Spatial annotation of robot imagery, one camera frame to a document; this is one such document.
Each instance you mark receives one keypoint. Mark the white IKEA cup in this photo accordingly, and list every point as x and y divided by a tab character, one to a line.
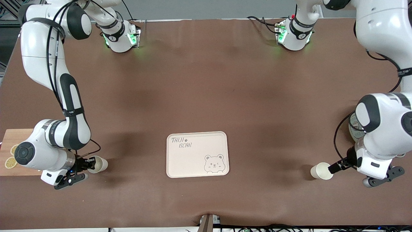
318	172
101	165

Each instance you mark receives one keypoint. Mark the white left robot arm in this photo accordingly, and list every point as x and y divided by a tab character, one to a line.
379	29

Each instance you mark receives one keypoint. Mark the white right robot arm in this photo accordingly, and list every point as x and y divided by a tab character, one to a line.
35	48

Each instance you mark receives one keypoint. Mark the grey pot with glass lid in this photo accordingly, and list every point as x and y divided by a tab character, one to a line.
354	127

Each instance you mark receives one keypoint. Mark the lemon slice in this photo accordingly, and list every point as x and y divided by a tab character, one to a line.
13	149
9	163

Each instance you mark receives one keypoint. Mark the wooden cutting board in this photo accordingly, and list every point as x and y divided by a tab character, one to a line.
22	135

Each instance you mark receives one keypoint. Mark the cream bear print tray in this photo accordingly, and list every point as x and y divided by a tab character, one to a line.
193	161

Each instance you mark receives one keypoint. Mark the grey metal bracket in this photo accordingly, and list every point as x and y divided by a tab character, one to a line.
207	224

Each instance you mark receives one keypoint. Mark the aluminium frame profile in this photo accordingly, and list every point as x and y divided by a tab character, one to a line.
11	9

